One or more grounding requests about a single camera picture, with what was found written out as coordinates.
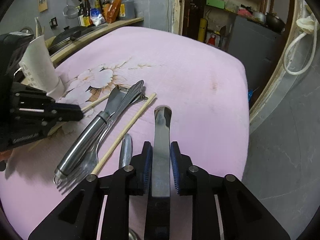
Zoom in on small steel spoon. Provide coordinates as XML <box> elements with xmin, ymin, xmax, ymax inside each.
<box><xmin>119</xmin><ymin>133</ymin><xmax>132</xmax><ymax>168</ymax></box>

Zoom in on wire mesh strainer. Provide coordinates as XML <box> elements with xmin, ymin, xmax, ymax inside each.
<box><xmin>63</xmin><ymin>0</ymin><xmax>78</xmax><ymax>20</ymax></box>

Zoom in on stainless steel fork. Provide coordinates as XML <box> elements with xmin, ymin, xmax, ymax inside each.
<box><xmin>56</xmin><ymin>88</ymin><xmax>145</xmax><ymax>194</ymax></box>

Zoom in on large steel spoon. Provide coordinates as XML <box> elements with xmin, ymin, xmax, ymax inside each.
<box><xmin>151</xmin><ymin>105</ymin><xmax>172</xmax><ymax>198</ymax></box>

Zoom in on red white bottle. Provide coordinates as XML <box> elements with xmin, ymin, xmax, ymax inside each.
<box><xmin>206</xmin><ymin>33</ymin><xmax>216</xmax><ymax>47</ymax></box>

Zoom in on wooden countertop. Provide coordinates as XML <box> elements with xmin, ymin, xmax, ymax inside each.
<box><xmin>50</xmin><ymin>17</ymin><xmax>144</xmax><ymax>67</ymax></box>

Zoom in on dark sauce bottle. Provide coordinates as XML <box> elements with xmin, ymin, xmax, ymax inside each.
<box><xmin>83</xmin><ymin>0</ymin><xmax>93</xmax><ymax>27</ymax></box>

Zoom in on black cooking pot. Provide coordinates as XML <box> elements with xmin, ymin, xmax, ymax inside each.
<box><xmin>265</xmin><ymin>12</ymin><xmax>285</xmax><ymax>33</ymax></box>

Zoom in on white hose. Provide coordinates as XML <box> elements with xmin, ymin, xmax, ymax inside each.
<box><xmin>282</xmin><ymin>17</ymin><xmax>320</xmax><ymax>76</ymax></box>

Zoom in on white blue seasoning bag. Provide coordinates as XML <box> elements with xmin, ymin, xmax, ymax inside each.
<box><xmin>90</xmin><ymin>8</ymin><xmax>105</xmax><ymax>27</ymax></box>

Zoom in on wooden chopstick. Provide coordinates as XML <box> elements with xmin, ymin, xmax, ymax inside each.
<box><xmin>81</xmin><ymin>94</ymin><xmax>110</xmax><ymax>113</ymax></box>
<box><xmin>91</xmin><ymin>93</ymin><xmax>157</xmax><ymax>176</ymax></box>

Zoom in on green box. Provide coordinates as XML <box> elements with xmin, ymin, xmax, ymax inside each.
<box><xmin>206</xmin><ymin>0</ymin><xmax>225</xmax><ymax>9</ymax></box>

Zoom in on stainless steel peeler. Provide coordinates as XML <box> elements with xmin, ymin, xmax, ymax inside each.
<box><xmin>53</xmin><ymin>80</ymin><xmax>144</xmax><ymax>186</ymax></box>

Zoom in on grey cabinet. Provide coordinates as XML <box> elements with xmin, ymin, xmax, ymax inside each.
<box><xmin>227</xmin><ymin>16</ymin><xmax>284</xmax><ymax>90</ymax></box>

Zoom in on wooden door frame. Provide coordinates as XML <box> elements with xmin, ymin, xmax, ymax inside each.
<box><xmin>171</xmin><ymin>0</ymin><xmax>185</xmax><ymax>35</ymax></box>

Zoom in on orange snack bag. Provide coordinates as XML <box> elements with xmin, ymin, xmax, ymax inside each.
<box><xmin>104</xmin><ymin>0</ymin><xmax>121</xmax><ymax>24</ymax></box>

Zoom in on yellow canister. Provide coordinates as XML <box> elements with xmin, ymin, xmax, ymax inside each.
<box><xmin>197</xmin><ymin>18</ymin><xmax>207</xmax><ymax>42</ymax></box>

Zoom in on white plastic utensil holder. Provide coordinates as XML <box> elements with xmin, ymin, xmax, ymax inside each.
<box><xmin>19</xmin><ymin>35</ymin><xmax>65</xmax><ymax>100</ymax></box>

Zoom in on white rubber gloves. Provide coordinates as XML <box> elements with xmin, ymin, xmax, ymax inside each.
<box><xmin>296</xmin><ymin>16</ymin><xmax>316</xmax><ymax>34</ymax></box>

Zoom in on large cooking oil jug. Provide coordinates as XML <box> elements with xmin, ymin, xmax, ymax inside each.
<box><xmin>119</xmin><ymin>0</ymin><xmax>136</xmax><ymax>20</ymax></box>

